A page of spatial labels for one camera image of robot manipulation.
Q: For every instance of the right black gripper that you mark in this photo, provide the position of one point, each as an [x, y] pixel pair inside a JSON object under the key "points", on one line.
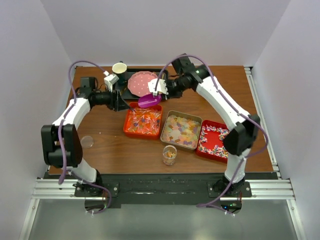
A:
{"points": [[170, 94]]}

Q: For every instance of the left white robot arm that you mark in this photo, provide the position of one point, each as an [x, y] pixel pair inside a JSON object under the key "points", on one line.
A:
{"points": [[61, 144]]}

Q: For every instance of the red box of lollipops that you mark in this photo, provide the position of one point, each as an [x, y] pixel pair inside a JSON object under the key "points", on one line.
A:
{"points": [[210, 142]]}

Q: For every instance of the pink polka dot plate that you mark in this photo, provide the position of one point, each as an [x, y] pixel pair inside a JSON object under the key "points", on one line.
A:
{"points": [[138, 83]]}

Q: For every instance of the black serving tray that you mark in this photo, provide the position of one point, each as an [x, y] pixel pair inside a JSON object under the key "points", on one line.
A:
{"points": [[125, 92]]}

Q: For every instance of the silver tin of gummies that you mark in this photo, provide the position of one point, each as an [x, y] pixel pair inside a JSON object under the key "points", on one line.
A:
{"points": [[181, 130]]}

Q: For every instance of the clear jar lid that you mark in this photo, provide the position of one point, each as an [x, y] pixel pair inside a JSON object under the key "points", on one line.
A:
{"points": [[87, 142]]}

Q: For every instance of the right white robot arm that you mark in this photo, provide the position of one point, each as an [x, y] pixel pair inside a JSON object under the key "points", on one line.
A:
{"points": [[243, 127]]}

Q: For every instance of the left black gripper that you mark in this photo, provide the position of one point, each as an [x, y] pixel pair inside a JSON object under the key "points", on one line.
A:
{"points": [[120, 104]]}

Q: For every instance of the orange candy box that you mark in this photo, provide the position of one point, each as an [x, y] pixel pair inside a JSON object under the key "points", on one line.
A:
{"points": [[143, 123]]}

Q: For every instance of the purple plastic scoop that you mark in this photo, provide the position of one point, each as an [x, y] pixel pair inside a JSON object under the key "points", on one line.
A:
{"points": [[149, 100]]}

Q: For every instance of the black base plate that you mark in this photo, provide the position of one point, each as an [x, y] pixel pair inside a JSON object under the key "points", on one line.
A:
{"points": [[171, 189]]}

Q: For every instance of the clear glass jar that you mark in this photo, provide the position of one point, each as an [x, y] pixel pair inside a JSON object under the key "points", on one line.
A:
{"points": [[169, 155]]}

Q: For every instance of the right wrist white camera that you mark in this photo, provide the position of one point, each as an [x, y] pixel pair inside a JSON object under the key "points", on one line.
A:
{"points": [[157, 86]]}

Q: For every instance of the dark green cup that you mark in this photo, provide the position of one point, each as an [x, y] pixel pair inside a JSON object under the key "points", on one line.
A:
{"points": [[120, 69]]}

